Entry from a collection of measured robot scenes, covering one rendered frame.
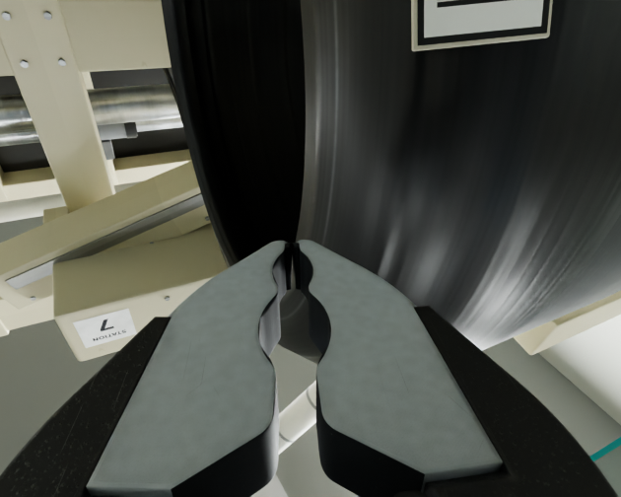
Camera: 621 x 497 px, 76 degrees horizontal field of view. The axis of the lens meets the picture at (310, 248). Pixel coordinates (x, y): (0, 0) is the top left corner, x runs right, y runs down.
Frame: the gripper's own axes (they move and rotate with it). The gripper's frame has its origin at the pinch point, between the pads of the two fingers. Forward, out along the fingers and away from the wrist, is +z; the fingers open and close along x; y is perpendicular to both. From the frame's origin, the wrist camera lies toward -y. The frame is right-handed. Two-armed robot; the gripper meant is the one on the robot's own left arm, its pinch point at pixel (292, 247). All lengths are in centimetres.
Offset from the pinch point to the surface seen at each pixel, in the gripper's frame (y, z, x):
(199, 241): 35, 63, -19
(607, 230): 1.8, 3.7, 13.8
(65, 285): 35, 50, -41
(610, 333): 180, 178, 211
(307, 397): 123, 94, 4
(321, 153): -1.0, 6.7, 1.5
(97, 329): 43, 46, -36
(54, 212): 30, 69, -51
